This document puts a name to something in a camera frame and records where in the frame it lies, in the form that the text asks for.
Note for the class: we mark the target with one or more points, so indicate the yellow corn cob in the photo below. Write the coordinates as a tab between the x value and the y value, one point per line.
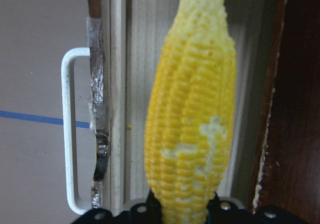
189	123

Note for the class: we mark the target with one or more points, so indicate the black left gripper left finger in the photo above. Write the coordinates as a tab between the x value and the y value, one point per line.
145	211

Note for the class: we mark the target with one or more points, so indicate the dark wooden drawer box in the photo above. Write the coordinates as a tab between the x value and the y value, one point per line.
286	169

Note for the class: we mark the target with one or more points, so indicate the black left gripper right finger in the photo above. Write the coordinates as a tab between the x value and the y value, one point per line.
222	209

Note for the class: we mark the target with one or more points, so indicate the wooden drawer with white handle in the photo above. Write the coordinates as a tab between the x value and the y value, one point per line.
125	39

